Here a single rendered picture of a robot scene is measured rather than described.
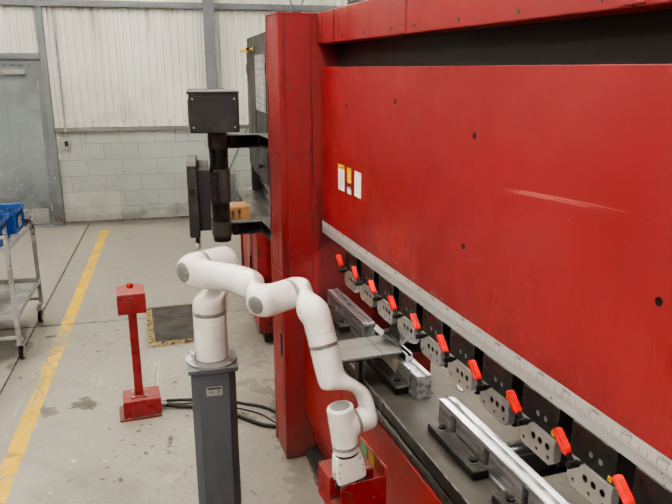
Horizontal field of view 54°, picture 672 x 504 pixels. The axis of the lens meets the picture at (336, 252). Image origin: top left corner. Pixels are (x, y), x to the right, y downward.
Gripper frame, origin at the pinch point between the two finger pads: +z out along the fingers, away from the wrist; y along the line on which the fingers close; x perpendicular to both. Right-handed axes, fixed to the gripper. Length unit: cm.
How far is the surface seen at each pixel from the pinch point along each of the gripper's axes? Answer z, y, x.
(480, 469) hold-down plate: -11.6, -31.5, 26.3
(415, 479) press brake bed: 3.3, -22.1, 1.1
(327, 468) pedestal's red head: -4.9, 3.9, -10.0
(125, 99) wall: -116, -37, -773
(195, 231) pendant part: -60, 8, -151
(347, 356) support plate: -25, -21, -43
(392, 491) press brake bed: 19.6, -21.5, -17.7
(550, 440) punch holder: -36, -34, 56
